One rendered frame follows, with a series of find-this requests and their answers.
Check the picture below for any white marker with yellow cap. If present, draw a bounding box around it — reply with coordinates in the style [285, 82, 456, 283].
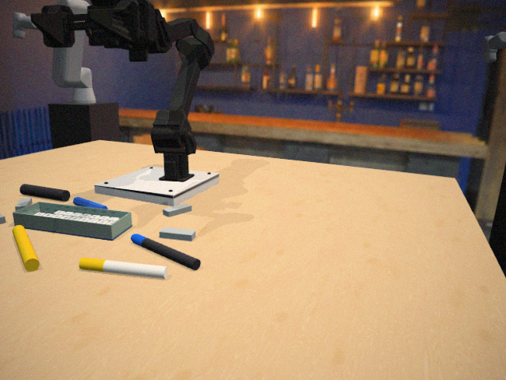
[79, 258, 168, 279]

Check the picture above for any blue stylus with grey tip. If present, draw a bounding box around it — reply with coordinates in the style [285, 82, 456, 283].
[73, 197, 108, 209]

